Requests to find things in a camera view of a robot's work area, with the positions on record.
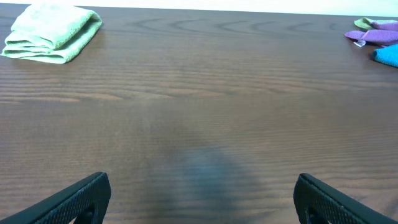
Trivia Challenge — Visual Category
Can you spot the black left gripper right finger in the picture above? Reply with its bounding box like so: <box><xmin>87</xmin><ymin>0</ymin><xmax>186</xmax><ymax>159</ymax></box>
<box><xmin>293</xmin><ymin>173</ymin><xmax>397</xmax><ymax>224</ymax></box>

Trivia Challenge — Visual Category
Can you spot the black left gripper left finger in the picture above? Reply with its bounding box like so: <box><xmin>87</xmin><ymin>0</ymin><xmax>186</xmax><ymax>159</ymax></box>
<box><xmin>1</xmin><ymin>172</ymin><xmax>111</xmax><ymax>224</ymax></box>

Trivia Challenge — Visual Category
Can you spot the crumpled blue cloth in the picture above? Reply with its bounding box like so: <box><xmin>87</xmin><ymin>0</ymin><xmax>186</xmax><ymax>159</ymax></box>
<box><xmin>372</xmin><ymin>44</ymin><xmax>398</xmax><ymax>68</ymax></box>

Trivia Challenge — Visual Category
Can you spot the folded light green cloth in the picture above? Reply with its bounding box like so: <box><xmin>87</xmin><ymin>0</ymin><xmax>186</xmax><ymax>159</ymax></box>
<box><xmin>1</xmin><ymin>2</ymin><xmax>103</xmax><ymax>64</ymax></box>

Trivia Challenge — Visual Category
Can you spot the crumpled purple cloth in pile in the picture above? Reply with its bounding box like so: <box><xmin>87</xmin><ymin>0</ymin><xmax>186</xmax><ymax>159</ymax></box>
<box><xmin>345</xmin><ymin>22</ymin><xmax>397</xmax><ymax>47</ymax></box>

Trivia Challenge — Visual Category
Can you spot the crumpled green cloth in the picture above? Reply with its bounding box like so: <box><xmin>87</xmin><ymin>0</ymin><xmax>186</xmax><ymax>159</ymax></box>
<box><xmin>354</xmin><ymin>17</ymin><xmax>397</xmax><ymax>30</ymax></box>

